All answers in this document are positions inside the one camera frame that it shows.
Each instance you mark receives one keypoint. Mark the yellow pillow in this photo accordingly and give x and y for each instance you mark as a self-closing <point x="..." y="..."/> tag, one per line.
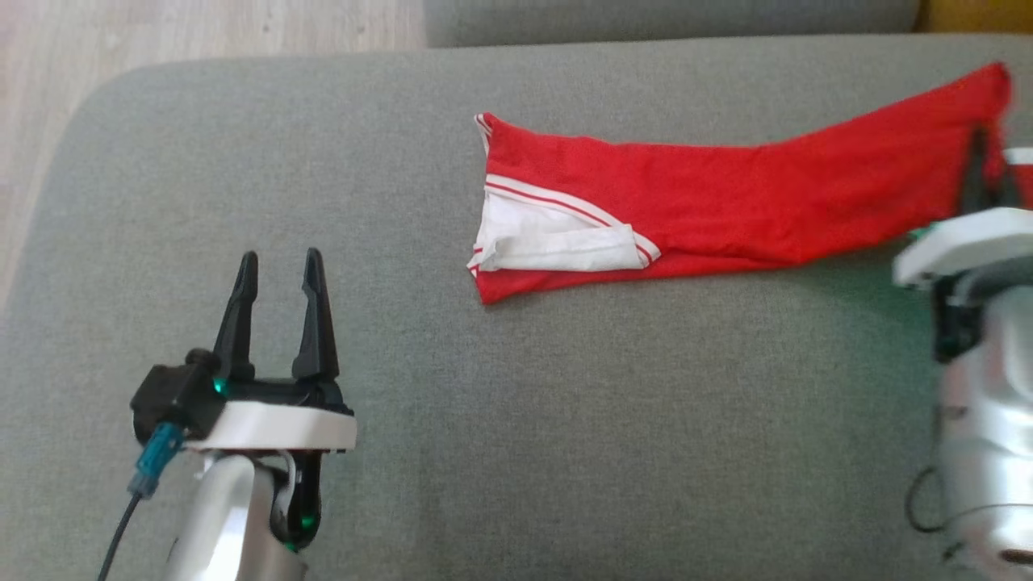
<point x="976" y="14"/>

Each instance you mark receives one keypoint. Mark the grey sofa seat cushion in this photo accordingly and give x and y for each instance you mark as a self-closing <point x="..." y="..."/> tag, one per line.
<point x="565" y="420"/>

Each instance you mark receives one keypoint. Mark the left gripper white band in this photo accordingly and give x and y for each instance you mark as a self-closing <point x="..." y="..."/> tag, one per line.
<point x="274" y="426"/>

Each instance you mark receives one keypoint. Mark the grey sofa back cushion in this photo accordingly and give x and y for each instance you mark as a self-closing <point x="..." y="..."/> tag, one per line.
<point x="670" y="20"/>

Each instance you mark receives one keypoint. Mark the left black wrist camera box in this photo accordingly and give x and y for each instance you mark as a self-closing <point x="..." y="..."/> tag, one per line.
<point x="173" y="395"/>

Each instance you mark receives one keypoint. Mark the red basketball jersey white sleeve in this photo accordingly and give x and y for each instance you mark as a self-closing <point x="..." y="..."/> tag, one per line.
<point x="726" y="202"/>

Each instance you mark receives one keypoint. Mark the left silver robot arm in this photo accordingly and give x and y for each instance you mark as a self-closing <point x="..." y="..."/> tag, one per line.
<point x="222" y="524"/>

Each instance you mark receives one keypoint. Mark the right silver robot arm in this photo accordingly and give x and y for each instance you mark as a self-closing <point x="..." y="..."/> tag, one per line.
<point x="993" y="428"/>

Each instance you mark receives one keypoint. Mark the red shorts white trim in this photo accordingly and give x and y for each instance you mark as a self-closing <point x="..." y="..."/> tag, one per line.
<point x="1025" y="181"/>

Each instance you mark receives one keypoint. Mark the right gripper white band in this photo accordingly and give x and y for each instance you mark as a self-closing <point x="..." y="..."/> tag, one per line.
<point x="968" y="242"/>

